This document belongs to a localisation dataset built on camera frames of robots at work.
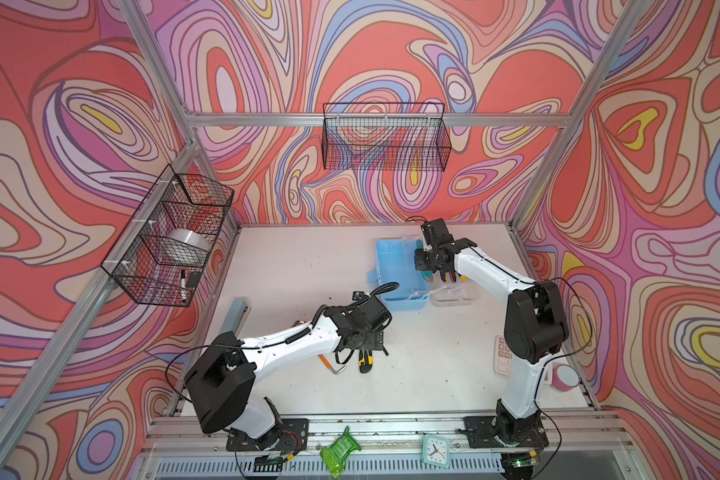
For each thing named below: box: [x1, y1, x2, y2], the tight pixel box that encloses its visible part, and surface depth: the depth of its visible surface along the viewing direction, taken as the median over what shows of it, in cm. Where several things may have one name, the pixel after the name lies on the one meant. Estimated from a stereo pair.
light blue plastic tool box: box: [367, 238, 430, 311], surface depth 105 cm
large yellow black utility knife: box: [358, 350, 373, 373], surface depth 86 cm
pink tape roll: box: [551, 364, 580, 392], surface depth 80 cm
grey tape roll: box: [167, 228, 211, 251], surface depth 75 cm
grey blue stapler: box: [220, 297, 252, 337], surface depth 92 cm
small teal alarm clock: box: [422, 434, 451, 468], surface depth 71 cm
